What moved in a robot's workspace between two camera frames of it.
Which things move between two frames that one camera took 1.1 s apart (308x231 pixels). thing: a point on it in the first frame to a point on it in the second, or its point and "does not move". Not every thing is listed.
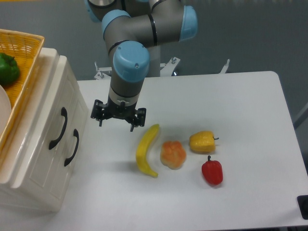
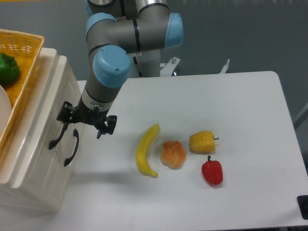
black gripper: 112,109 to 79,114
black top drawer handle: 52,143 does not move
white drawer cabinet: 38,152 does not move
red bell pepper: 212,171 does not move
